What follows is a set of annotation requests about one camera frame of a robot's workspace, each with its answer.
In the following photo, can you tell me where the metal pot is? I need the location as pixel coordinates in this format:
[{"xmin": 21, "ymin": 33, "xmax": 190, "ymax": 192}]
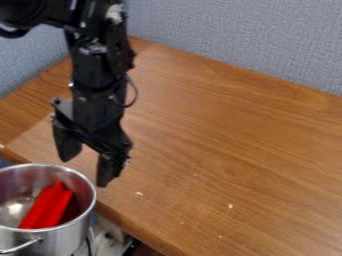
[{"xmin": 0, "ymin": 163, "xmax": 96, "ymax": 256}]

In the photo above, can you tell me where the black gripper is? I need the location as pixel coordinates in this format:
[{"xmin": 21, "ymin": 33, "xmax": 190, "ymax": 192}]
[{"xmin": 51, "ymin": 83, "xmax": 132, "ymax": 188}]

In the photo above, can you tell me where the red object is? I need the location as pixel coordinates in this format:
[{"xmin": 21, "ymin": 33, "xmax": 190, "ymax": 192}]
[{"xmin": 19, "ymin": 182, "xmax": 75, "ymax": 229}]

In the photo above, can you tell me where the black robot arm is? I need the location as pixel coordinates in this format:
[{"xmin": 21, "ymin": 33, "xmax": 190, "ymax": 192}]
[{"xmin": 0, "ymin": 0, "xmax": 136, "ymax": 187}]

